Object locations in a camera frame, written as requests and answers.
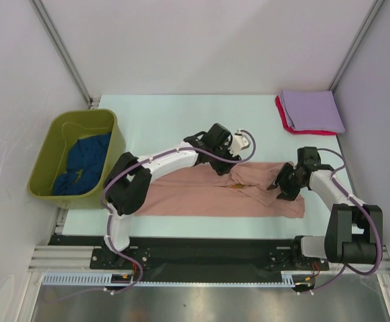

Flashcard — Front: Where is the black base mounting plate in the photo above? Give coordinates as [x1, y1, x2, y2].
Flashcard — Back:
[47, 234, 330, 273]

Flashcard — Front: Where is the folded red t shirt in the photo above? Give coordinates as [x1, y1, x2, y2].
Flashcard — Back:
[275, 96, 337, 136]

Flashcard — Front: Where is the blue t shirt in bin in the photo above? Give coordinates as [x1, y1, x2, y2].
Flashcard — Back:
[52, 132, 111, 196]

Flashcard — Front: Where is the white slotted cable duct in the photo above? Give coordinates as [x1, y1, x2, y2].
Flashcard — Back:
[42, 272, 314, 288]

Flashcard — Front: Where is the aluminium front rail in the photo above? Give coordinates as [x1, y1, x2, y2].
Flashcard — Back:
[27, 244, 390, 273]

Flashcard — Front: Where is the folded purple t shirt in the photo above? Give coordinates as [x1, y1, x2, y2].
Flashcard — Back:
[279, 90, 345, 133]

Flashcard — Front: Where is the aluminium frame post right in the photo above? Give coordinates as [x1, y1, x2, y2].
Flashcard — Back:
[328, 0, 387, 93]

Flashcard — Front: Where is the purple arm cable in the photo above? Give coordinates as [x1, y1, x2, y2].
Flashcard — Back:
[42, 128, 257, 301]
[291, 147, 383, 296]

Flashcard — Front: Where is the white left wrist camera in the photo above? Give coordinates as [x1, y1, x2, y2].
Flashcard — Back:
[229, 129, 251, 156]

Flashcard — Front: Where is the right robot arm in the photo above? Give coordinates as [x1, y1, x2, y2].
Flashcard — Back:
[267, 147, 383, 269]

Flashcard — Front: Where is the aluminium frame post left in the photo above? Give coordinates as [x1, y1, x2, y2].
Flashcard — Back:
[29, 0, 93, 108]

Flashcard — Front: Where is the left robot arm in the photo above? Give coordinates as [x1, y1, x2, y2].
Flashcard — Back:
[102, 123, 251, 268]

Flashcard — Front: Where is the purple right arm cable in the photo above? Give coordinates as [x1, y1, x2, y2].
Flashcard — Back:
[291, 147, 383, 296]

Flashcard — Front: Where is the aluminium frame post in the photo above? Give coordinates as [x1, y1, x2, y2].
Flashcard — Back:
[328, 0, 387, 93]
[29, 0, 93, 108]

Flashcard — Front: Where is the olive green plastic bin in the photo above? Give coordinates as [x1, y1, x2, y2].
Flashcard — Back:
[27, 109, 125, 209]

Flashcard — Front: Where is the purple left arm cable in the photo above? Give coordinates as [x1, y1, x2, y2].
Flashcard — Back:
[42, 128, 257, 301]

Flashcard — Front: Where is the pink printed t shirt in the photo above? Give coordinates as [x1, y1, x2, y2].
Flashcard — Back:
[135, 162, 305, 219]

